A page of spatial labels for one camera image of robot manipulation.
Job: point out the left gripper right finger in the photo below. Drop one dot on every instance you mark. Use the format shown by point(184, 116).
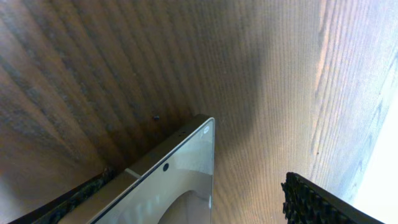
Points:
point(306, 203)

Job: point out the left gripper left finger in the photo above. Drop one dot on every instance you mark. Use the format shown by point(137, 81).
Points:
point(55, 210)

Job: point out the Galaxy S25 Ultra smartphone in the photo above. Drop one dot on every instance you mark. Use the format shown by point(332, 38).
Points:
point(173, 183)

